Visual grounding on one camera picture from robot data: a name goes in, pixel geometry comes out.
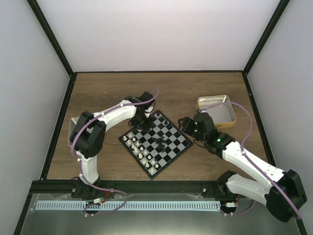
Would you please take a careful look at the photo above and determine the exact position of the gold metal tin box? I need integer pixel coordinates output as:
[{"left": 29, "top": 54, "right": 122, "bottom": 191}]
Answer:
[{"left": 196, "top": 95, "right": 237, "bottom": 128}]

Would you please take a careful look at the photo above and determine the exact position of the black aluminium frame rail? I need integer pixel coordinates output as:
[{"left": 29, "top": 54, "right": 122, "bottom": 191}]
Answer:
[{"left": 29, "top": 180, "right": 236, "bottom": 198}]

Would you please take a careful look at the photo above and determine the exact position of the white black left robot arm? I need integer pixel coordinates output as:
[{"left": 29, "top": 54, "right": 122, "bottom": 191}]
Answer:
[{"left": 68, "top": 88, "right": 159, "bottom": 198}]

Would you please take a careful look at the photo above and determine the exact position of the silver pink tin lid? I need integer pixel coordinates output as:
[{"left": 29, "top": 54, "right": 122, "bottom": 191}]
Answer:
[{"left": 68, "top": 117, "right": 79, "bottom": 146}]

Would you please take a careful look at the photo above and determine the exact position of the black white chess board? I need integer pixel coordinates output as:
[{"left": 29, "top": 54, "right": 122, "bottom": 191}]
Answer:
[{"left": 118, "top": 110, "right": 193, "bottom": 180}]

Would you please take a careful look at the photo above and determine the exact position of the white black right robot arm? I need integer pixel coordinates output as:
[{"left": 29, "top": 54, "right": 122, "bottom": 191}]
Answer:
[{"left": 178, "top": 113, "right": 307, "bottom": 222}]

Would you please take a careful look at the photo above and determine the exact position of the pile of black chess pieces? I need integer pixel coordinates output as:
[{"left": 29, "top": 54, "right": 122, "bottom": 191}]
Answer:
[{"left": 153, "top": 137, "right": 166, "bottom": 153}]

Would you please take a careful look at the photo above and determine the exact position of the light blue cable duct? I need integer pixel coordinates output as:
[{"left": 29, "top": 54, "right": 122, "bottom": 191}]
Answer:
[{"left": 35, "top": 200, "right": 221, "bottom": 212}]

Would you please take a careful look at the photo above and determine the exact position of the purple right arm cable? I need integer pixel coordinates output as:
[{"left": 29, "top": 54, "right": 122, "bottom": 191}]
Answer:
[{"left": 197, "top": 102, "right": 303, "bottom": 220}]

